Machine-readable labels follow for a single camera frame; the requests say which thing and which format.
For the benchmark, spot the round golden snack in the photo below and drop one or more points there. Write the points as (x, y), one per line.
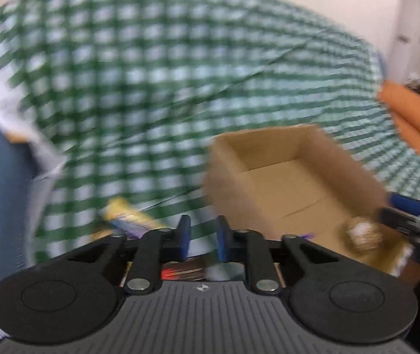
(362, 236)

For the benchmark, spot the black red snack packet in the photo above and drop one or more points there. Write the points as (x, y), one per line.
(184, 270)

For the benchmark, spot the orange pillow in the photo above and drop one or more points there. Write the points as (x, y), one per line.
(410, 114)

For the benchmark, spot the blue upholstered sofa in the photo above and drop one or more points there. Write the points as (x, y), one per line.
(0, 206)

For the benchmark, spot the brown cardboard box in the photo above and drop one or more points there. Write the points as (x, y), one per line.
(294, 191)

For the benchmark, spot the green checkered cloth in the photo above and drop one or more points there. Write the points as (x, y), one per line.
(165, 88)

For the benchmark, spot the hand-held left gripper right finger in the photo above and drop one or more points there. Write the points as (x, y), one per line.
(221, 236)

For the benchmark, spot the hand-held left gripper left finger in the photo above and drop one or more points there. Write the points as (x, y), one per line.
(184, 236)

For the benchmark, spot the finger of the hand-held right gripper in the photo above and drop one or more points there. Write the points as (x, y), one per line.
(397, 219)
(410, 202)

